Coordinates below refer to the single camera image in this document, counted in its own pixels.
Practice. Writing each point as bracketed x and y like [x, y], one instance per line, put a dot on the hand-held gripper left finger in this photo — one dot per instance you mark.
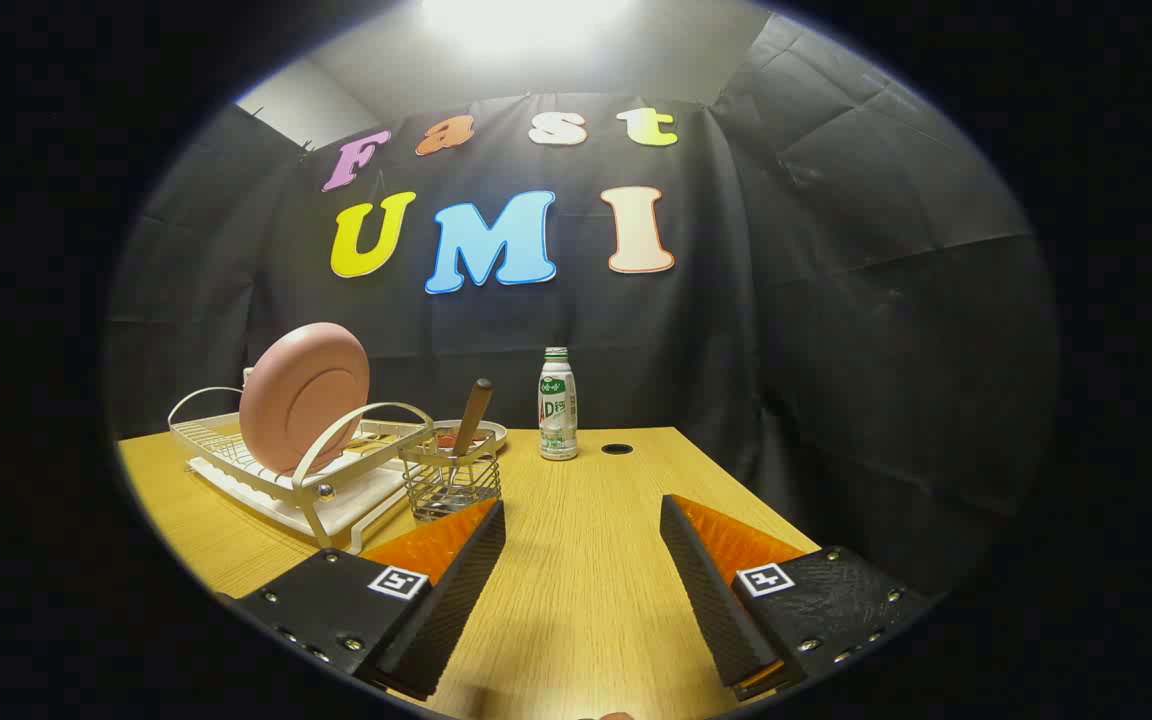
[456, 600]

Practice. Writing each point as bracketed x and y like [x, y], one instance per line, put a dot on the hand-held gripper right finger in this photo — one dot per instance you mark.
[706, 590]

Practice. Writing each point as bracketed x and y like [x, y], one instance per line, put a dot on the pink plate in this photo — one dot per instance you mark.
[301, 400]

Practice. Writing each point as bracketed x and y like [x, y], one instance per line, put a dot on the grey round plate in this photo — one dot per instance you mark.
[491, 432]

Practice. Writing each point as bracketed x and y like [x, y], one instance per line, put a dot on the white plastic drink bottle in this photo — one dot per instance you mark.
[557, 410]

